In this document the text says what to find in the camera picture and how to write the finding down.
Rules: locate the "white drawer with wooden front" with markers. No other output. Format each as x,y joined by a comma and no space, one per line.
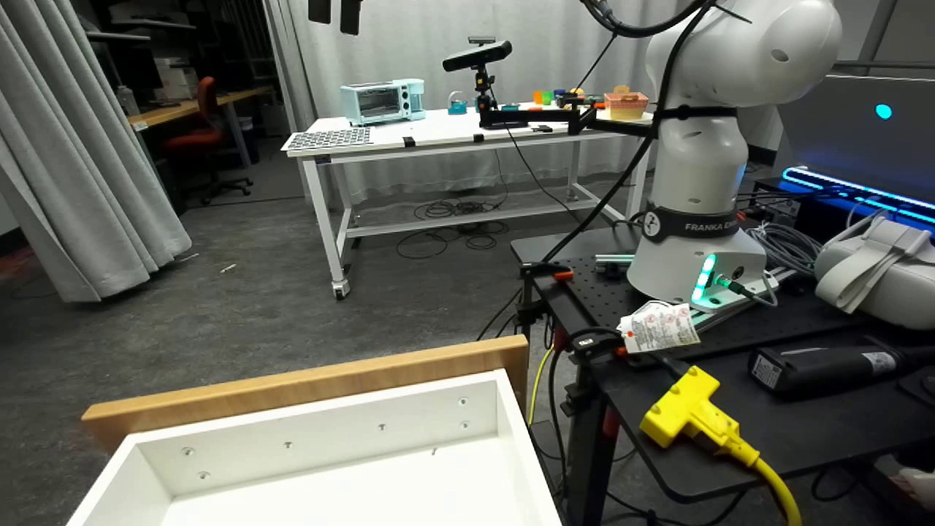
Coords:
408,440

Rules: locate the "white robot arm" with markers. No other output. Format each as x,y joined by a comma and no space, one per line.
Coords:
710,61

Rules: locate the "white rolling table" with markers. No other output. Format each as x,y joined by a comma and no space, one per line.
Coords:
434,134

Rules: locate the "teal toy microwave oven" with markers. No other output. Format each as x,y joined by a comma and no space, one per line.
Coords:
378,104

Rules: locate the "white keyboard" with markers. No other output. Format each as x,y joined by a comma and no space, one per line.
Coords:
336,140

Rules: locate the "white crumpled label tag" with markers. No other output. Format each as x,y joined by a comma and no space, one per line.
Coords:
657,327

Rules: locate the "orange toy basket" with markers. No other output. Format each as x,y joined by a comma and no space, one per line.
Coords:
627,104

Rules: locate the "red office chair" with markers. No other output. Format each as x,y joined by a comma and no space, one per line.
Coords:
203,145

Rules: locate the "black power brick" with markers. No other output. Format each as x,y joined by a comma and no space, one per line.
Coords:
825,368

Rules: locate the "wooden desk in background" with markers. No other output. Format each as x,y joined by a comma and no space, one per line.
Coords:
190,108

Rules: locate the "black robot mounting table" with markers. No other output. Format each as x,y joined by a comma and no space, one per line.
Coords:
799,435

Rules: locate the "grey curtain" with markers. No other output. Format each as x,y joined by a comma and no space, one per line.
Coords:
72,166

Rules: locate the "computer case with blue light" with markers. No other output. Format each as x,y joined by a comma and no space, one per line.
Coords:
866,140

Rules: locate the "white VR headset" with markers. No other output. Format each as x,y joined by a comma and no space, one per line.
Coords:
884,270

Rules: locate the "black camera on stand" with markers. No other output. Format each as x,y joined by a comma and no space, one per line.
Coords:
486,104

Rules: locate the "yellow power plug with cable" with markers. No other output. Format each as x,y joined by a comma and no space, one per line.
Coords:
688,409

